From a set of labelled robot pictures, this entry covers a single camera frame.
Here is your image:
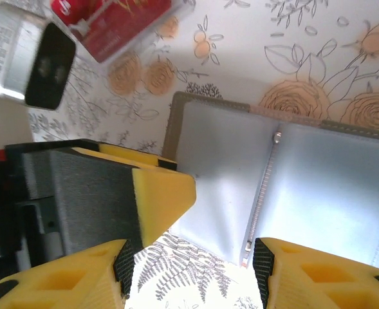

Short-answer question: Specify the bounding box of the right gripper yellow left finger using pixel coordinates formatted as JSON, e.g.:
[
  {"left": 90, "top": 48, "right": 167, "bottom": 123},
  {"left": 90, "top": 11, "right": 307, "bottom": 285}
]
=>
[{"left": 0, "top": 239, "right": 136, "bottom": 309}]

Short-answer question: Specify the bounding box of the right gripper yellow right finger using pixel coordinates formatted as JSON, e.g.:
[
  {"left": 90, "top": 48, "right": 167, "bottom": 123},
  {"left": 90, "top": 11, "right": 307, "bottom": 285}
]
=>
[{"left": 252, "top": 237, "right": 379, "bottom": 309}]

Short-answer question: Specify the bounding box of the grey card holder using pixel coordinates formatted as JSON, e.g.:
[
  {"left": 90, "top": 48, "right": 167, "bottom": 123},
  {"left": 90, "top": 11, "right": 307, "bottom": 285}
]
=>
[{"left": 162, "top": 91, "right": 379, "bottom": 274}]

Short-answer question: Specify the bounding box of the red card with gold print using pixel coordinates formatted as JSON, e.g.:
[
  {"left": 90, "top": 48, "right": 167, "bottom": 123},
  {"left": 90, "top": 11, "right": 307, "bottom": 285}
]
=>
[{"left": 49, "top": 0, "right": 179, "bottom": 64}]

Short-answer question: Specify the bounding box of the black rounded rectangular object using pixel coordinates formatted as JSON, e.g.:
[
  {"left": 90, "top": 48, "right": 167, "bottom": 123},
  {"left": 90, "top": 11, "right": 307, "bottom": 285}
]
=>
[{"left": 24, "top": 21, "right": 77, "bottom": 111}]

